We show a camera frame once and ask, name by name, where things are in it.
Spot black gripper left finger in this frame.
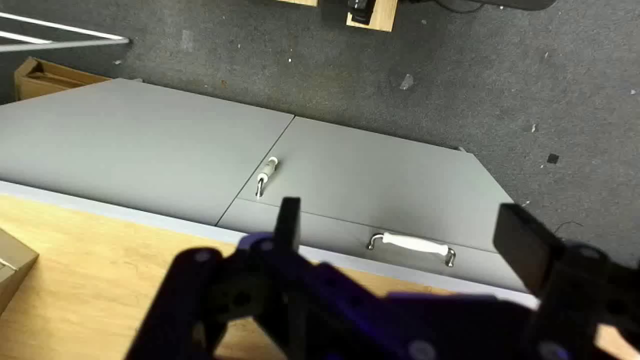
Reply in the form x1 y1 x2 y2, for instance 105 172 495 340
125 194 315 360

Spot flat cardboard box corner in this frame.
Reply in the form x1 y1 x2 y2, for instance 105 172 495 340
0 226 40 316

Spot brown cardboard box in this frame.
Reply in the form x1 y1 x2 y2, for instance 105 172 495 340
12 56 110 101

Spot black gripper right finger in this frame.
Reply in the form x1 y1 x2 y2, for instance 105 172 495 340
491 201 640 360

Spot white metal rack bars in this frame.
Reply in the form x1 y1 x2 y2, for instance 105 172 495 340
0 7 132 56

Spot light wooden furniture piece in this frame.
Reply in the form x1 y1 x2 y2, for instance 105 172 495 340
276 0 402 34

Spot grey cabinet door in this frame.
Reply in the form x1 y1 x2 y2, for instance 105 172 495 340
248 116 515 254

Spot white door handle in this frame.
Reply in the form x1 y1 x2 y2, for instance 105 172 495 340
252 156 281 200

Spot black device on wood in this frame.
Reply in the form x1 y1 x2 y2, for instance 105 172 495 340
345 0 375 28

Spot white drawer handle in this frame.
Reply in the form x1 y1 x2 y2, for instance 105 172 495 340
364 229 460 269

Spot wide grey cabinet panel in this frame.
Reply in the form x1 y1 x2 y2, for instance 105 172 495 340
0 76 296 226

